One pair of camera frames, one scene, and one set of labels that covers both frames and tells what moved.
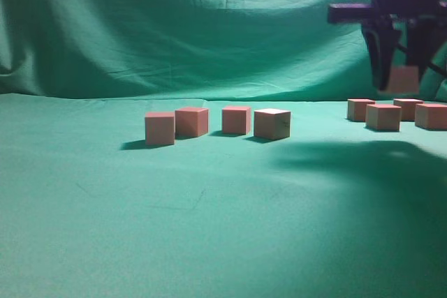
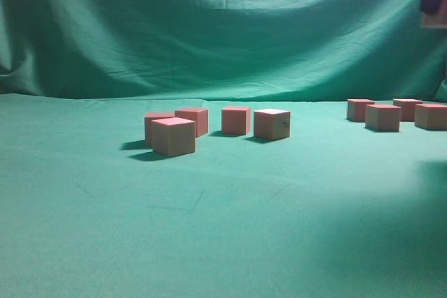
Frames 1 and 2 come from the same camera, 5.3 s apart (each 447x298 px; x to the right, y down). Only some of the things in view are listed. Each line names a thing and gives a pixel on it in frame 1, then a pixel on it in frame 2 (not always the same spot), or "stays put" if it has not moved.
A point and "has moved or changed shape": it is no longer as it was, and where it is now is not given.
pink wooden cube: [431, 116] -> [408, 107]
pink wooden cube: [356, 109] stays put
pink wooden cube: [408, 107] has moved or changed shape
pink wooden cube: [272, 123] stays put
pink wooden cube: [383, 117] stays put
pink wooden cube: [404, 79] -> [173, 137]
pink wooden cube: [191, 122] stays put
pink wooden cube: [237, 120] stays put
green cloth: [204, 130] stays put
